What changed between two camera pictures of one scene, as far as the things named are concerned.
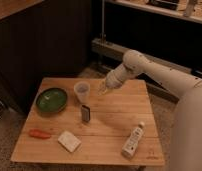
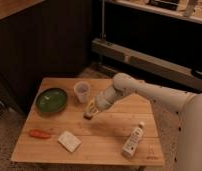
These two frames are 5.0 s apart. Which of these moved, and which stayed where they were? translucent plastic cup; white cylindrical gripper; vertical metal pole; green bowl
Moved: white cylindrical gripper
Stayed: vertical metal pole; translucent plastic cup; green bowl
